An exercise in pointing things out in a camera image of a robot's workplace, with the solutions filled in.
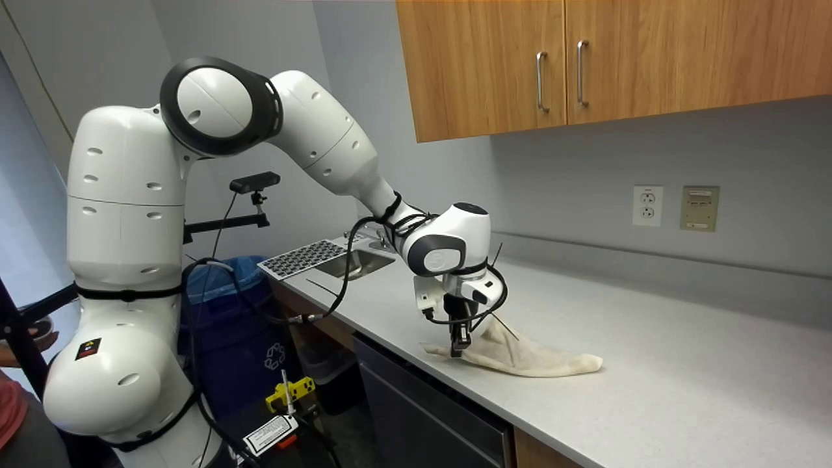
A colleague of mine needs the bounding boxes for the white wall power outlet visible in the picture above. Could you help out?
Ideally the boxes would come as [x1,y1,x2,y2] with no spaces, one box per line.
[631,188,664,230]

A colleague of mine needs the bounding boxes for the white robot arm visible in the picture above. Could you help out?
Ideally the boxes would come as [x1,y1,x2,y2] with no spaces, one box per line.
[45,58,508,459]

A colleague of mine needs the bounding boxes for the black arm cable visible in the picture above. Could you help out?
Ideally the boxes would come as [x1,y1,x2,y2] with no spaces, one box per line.
[289,193,510,336]

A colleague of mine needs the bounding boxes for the black dishwasher front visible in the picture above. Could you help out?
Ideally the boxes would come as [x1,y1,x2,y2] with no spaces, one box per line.
[353,336,513,468]

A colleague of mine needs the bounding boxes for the yellow clamp tool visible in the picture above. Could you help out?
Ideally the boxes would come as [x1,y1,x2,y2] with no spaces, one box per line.
[265,377,317,413]

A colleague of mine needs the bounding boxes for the blue recycling bin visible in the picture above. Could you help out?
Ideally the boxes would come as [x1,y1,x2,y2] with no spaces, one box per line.
[179,256,301,420]

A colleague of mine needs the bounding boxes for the black camera on stand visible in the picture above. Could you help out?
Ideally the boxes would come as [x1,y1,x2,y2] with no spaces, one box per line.
[185,173,282,245]

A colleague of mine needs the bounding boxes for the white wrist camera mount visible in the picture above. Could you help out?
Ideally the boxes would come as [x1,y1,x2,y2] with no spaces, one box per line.
[413,271,508,325]

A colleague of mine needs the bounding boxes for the stained beige towel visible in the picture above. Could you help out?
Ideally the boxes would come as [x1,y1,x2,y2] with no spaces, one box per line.
[461,318,603,379]

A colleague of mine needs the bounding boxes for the silver cabinet handle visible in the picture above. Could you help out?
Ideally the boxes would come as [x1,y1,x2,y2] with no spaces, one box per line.
[574,39,590,110]
[534,49,549,112]

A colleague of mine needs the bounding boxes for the wooden wall cabinet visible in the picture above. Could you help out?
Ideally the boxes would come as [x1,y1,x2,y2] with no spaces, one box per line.
[396,0,832,144]

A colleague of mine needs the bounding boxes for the right silver cabinet handle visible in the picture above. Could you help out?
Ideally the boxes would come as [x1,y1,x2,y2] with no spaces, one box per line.
[574,39,590,110]

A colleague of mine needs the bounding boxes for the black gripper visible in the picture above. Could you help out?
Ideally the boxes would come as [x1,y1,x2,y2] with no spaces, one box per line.
[443,296,477,360]

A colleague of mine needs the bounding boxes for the beige wall plate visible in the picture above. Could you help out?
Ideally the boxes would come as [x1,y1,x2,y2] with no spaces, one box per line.
[682,186,721,232]

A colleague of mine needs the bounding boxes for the left silver cabinet handle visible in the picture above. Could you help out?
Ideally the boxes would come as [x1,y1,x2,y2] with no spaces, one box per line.
[534,49,549,112]

